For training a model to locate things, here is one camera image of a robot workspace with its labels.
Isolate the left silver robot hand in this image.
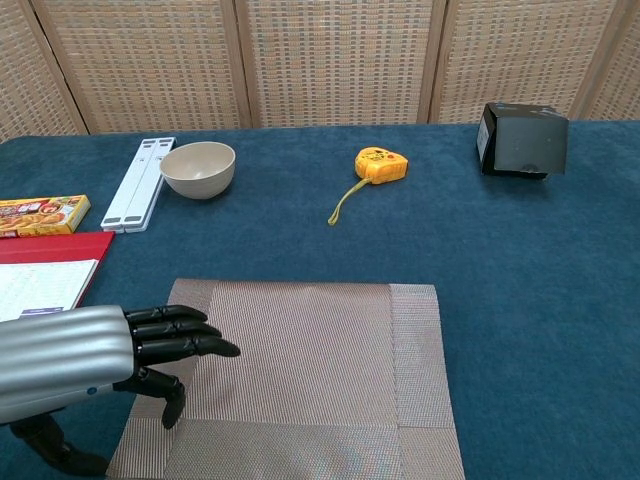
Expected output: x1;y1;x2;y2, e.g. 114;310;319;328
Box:
0;303;242;477

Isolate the white bowl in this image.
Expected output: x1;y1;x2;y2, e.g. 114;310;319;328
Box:
159;141;237;201

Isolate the brown woven placemat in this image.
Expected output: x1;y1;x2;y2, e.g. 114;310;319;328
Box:
106;278;466;480

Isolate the red spiral notebook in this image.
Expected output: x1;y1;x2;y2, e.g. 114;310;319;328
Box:
0;230;117;324

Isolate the yellow curry box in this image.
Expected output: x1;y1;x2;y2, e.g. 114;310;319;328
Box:
0;194;92;239

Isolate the white folding stand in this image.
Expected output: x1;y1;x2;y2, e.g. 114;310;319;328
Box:
100;137;178;234

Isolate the yellow tape measure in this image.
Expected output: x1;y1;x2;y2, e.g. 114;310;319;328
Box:
327;146;410;227

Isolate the woven bamboo folding screen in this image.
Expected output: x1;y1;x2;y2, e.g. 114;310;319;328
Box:
0;0;640;144

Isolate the black cardboard box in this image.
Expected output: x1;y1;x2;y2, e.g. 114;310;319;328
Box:
475;102;570;181

